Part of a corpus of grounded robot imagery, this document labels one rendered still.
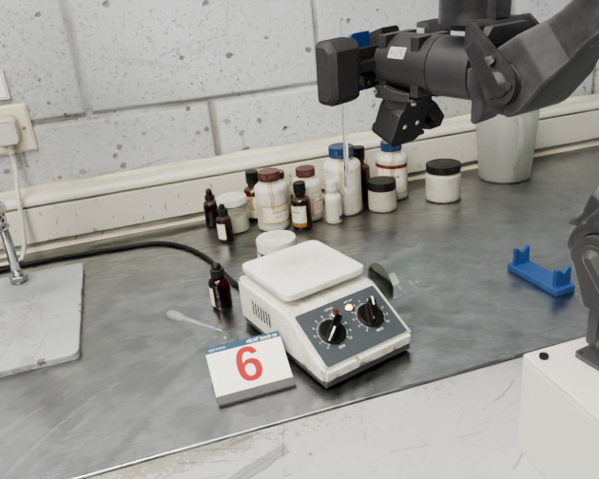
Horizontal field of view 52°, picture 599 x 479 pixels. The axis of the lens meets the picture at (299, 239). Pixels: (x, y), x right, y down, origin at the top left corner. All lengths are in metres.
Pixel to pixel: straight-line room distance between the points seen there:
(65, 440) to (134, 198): 0.59
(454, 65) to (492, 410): 0.35
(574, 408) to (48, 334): 0.66
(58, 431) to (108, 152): 0.63
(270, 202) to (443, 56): 0.58
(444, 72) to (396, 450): 0.36
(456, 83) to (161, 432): 0.46
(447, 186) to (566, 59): 0.70
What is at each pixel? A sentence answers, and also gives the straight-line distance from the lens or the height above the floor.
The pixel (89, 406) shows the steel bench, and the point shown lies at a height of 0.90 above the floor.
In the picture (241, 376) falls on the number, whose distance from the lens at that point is 0.72.
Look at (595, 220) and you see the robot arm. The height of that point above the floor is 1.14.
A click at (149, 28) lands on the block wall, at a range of 1.19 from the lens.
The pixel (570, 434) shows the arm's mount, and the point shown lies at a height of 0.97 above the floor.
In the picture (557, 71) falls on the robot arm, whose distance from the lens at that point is 0.52.
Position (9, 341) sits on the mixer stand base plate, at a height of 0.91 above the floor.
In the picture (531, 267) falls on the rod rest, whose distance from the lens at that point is 0.95.
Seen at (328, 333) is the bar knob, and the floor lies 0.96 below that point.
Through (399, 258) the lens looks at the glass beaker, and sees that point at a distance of 0.82.
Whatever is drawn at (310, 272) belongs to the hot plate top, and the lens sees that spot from 0.76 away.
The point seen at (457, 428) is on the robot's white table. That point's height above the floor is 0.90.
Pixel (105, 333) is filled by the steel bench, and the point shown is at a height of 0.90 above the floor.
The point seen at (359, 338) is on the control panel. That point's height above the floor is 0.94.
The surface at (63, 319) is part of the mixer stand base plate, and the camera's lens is 0.93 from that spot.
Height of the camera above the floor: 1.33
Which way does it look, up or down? 23 degrees down
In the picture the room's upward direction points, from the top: 6 degrees counter-clockwise
